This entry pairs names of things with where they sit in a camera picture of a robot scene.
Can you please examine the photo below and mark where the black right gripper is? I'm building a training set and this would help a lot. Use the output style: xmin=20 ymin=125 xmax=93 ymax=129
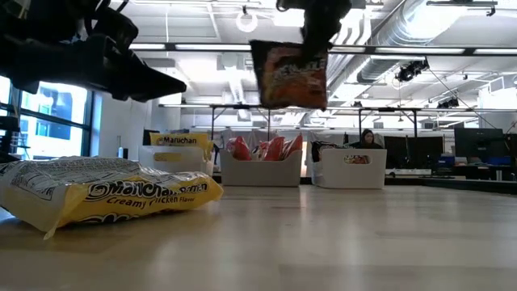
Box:
xmin=276 ymin=0 xmax=352 ymax=61

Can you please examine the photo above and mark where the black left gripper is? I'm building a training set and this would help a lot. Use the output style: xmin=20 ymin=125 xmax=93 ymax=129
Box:
xmin=0 ymin=34 xmax=188 ymax=103

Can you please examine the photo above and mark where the yellow Maruchan chicken ramen pack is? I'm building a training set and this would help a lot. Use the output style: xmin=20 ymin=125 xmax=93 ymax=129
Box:
xmin=152 ymin=152 xmax=183 ymax=163
xmin=149 ymin=132 xmax=210 ymax=148
xmin=0 ymin=155 xmax=225 ymax=241

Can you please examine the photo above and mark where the small black monitor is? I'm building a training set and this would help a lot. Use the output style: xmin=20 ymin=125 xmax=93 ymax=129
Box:
xmin=141 ymin=129 xmax=162 ymax=147

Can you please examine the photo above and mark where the large glass window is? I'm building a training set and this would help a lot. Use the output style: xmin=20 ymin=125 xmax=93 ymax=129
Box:
xmin=0 ymin=76 xmax=93 ymax=162

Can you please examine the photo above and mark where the black ceiling spotlight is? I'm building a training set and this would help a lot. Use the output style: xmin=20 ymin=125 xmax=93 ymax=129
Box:
xmin=394 ymin=59 xmax=431 ymax=83
xmin=437 ymin=96 xmax=461 ymax=110

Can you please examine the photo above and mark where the overhead light bar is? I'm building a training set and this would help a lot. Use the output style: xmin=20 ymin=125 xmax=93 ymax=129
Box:
xmin=128 ymin=42 xmax=517 ymax=57

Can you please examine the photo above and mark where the person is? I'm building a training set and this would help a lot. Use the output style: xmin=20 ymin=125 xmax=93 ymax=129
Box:
xmin=348 ymin=128 xmax=385 ymax=150

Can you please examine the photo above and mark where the white plastic bin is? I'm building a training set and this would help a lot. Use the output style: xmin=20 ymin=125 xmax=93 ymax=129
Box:
xmin=219 ymin=149 xmax=304 ymax=188
xmin=317 ymin=148 xmax=388 ymax=190

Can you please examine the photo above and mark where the black shelf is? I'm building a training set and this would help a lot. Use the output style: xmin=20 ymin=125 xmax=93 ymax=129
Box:
xmin=0 ymin=115 xmax=21 ymax=162

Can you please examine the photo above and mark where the black computer monitor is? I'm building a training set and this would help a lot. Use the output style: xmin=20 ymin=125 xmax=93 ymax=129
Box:
xmin=454 ymin=128 xmax=506 ymax=159
xmin=383 ymin=136 xmax=444 ymax=170

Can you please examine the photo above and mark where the black ceiling track fixture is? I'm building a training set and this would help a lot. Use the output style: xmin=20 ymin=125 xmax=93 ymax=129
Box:
xmin=426 ymin=0 xmax=498 ymax=17

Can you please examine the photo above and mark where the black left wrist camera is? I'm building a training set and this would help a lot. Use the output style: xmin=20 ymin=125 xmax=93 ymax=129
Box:
xmin=84 ymin=6 xmax=140 ymax=52

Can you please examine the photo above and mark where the white ring lamp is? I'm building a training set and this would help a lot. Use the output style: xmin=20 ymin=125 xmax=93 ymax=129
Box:
xmin=236 ymin=7 xmax=259 ymax=33

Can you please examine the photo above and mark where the silver ventilation duct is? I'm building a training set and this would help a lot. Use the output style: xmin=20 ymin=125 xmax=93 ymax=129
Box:
xmin=357 ymin=0 xmax=490 ymax=84

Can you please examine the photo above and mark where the black metal gantry frame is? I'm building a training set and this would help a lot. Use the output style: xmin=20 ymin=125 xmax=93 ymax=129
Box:
xmin=159 ymin=103 xmax=517 ymax=141

